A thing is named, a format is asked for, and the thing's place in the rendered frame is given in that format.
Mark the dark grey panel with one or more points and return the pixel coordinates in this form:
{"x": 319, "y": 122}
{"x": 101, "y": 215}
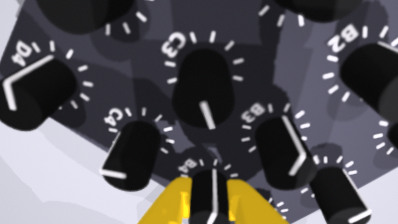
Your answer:
{"x": 302, "y": 87}

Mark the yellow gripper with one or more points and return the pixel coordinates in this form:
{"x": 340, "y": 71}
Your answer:
{"x": 246, "y": 205}

